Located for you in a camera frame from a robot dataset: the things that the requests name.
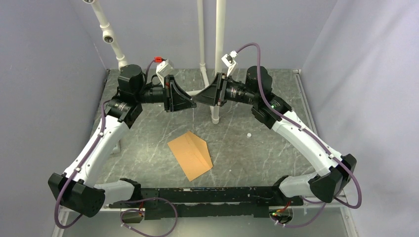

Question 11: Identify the brown paper envelope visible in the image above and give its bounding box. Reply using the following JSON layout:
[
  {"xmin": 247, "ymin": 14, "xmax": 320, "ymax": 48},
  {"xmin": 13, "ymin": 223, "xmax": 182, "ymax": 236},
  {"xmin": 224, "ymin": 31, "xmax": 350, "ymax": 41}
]
[{"xmin": 168, "ymin": 131, "xmax": 213, "ymax": 182}]

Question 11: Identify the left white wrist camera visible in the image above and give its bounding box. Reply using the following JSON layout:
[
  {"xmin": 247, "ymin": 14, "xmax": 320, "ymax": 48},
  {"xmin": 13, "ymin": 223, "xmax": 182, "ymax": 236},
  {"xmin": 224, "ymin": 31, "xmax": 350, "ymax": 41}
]
[{"xmin": 154, "ymin": 57, "xmax": 174, "ymax": 86}]

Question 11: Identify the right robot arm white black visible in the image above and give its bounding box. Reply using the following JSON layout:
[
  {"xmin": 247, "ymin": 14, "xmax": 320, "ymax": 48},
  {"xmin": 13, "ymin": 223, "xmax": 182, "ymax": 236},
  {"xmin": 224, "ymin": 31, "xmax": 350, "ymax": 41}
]
[{"xmin": 193, "ymin": 66, "xmax": 357, "ymax": 205}]

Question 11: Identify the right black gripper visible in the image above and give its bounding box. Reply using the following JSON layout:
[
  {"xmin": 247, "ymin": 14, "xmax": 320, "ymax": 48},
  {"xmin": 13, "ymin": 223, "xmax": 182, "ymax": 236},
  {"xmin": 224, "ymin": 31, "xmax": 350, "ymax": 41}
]
[{"xmin": 192, "ymin": 73, "xmax": 258, "ymax": 107}]

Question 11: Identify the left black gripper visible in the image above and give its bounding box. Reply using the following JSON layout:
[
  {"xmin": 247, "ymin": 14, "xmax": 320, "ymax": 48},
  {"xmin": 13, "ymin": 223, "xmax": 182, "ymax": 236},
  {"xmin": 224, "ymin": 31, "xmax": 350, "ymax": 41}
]
[{"xmin": 135, "ymin": 75, "xmax": 197, "ymax": 113}]

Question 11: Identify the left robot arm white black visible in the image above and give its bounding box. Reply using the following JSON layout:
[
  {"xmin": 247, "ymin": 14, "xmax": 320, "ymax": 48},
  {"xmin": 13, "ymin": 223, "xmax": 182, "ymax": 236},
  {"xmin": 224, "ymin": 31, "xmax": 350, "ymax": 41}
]
[{"xmin": 48, "ymin": 61, "xmax": 196, "ymax": 218}]

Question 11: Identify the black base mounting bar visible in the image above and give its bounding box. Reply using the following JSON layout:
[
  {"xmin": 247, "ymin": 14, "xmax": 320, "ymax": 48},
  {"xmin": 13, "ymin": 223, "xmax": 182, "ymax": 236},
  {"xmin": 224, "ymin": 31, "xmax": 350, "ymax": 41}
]
[{"xmin": 109, "ymin": 183, "xmax": 303, "ymax": 220}]

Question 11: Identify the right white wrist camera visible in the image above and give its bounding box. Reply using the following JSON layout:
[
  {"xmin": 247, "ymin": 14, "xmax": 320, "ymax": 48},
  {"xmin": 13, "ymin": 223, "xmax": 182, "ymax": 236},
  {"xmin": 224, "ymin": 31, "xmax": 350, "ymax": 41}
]
[{"xmin": 221, "ymin": 50, "xmax": 237, "ymax": 77}]

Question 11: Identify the white PVC pipe frame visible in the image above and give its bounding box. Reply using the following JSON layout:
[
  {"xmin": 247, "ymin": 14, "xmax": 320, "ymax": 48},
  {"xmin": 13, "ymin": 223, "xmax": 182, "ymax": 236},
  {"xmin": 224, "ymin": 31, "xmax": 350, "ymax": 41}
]
[{"xmin": 82, "ymin": 0, "xmax": 227, "ymax": 125}]

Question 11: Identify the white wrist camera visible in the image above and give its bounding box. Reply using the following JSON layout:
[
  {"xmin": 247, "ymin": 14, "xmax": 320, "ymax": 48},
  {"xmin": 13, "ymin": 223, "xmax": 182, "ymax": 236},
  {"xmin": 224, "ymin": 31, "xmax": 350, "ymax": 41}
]
[
  {"xmin": 154, "ymin": 57, "xmax": 174, "ymax": 86},
  {"xmin": 221, "ymin": 50, "xmax": 237, "ymax": 77}
]

